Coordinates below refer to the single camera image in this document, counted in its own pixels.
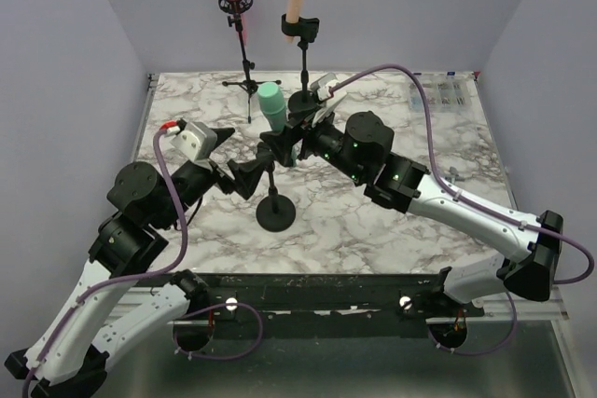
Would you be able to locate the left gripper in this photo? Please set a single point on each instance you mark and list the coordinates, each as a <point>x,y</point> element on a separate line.
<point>248,172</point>

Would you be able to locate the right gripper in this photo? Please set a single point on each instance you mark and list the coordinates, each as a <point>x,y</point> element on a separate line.
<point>282,142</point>

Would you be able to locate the green microphone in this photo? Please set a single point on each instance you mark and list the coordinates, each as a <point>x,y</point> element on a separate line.
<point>272,105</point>

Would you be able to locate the short round-base mic stand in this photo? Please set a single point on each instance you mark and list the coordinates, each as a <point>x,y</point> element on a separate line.
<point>276,212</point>

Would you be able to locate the tall round-base mic stand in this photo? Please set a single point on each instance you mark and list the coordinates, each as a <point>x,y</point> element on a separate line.
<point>306,30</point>

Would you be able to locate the tripod mic stand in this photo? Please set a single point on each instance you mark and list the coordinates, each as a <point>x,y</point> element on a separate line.
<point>234,9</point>

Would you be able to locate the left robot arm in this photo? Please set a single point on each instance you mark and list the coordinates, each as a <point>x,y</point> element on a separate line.
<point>131,286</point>

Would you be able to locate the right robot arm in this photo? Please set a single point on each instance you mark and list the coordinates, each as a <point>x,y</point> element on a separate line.
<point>527,245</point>

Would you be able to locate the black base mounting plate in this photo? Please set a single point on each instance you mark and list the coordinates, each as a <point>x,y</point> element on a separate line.
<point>308,306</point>

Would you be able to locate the clear plastic parts box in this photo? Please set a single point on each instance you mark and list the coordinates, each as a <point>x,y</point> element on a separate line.
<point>445,92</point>

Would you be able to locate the red adjustable wrench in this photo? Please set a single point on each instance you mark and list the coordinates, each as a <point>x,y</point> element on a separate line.
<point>454,175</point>

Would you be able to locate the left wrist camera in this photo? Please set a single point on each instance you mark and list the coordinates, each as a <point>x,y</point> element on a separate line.
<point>195,141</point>

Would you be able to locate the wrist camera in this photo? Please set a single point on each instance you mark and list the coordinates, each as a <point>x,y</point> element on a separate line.
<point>327,100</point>
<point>195,141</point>

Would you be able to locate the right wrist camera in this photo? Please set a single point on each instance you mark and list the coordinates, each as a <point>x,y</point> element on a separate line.
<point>327,100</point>

